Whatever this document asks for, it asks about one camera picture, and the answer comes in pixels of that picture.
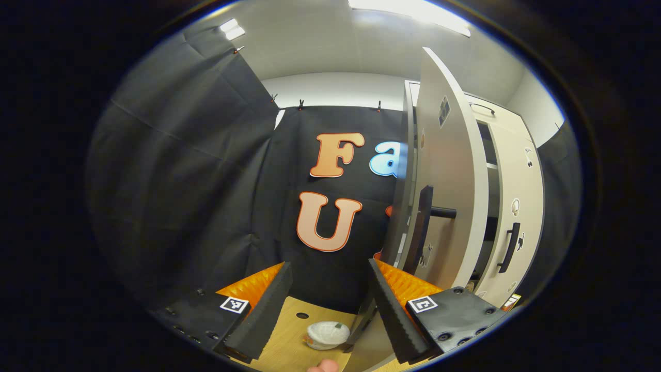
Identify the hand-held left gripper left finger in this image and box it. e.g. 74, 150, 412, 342
147, 262, 295, 365

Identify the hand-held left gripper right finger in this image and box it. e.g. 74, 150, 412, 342
368, 258, 512, 365

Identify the black backdrop cloth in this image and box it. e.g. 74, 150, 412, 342
537, 121, 583, 290
248, 106, 414, 316
85, 21, 279, 311

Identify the white cabinet door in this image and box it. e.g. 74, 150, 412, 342
413, 46, 490, 292
473, 118, 545, 309

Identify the white shoe cabinet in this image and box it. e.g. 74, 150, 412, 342
381, 46, 545, 311

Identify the small ceiling light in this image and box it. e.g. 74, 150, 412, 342
219, 18, 246, 41

